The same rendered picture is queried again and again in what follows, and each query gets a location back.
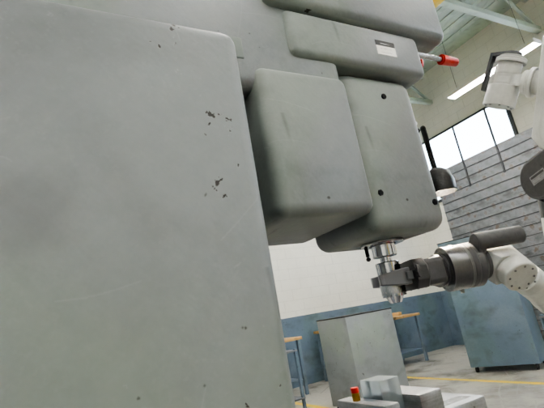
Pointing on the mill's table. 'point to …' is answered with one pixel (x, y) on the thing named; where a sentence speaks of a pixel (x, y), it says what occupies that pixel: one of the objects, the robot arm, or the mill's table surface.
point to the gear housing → (354, 49)
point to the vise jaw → (422, 397)
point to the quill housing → (387, 168)
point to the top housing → (376, 16)
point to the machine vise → (399, 405)
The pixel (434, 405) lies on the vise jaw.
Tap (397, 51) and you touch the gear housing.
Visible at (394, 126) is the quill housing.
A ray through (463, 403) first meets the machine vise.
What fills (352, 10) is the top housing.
